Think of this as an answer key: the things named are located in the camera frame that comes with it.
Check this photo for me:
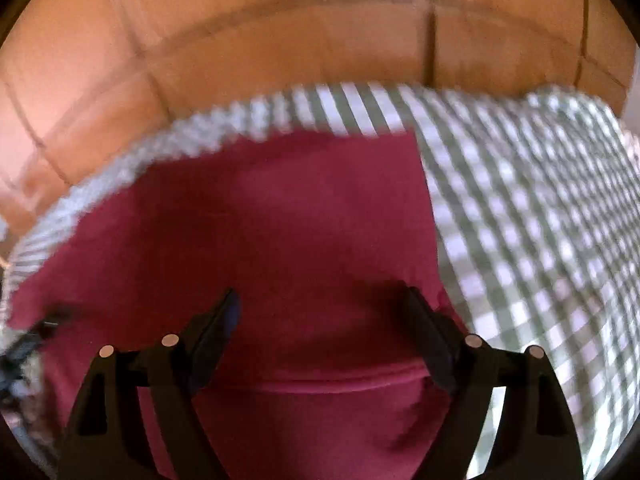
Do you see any red garment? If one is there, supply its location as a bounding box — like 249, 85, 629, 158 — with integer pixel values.
7, 127, 473, 480

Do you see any green white checkered bed sheet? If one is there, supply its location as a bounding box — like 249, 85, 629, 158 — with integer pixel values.
0, 81, 640, 480

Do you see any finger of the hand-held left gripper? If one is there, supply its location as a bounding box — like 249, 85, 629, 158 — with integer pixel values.
39, 305, 73, 333

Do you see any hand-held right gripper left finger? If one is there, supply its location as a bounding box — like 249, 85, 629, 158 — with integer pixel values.
57, 288, 242, 480

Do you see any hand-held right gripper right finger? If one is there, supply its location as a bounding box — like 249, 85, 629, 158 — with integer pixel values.
403, 286, 584, 480

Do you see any wooden wardrobe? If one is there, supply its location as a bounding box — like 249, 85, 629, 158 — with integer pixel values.
0, 0, 640, 246

